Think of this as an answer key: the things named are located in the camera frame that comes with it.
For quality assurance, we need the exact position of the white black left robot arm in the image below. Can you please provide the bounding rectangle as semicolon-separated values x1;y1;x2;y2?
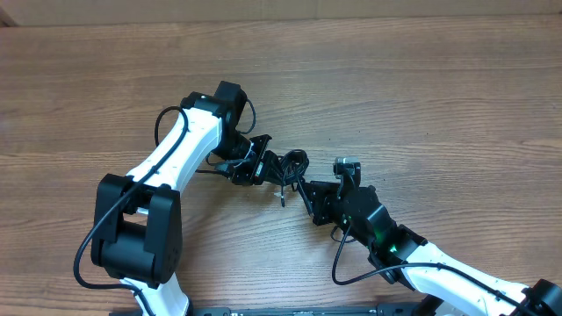
73;82;270;315

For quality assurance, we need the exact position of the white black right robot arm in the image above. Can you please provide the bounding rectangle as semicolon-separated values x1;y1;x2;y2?
298;181;561;315

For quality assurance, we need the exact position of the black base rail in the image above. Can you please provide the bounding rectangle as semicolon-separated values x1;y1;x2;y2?
109;301;444;316

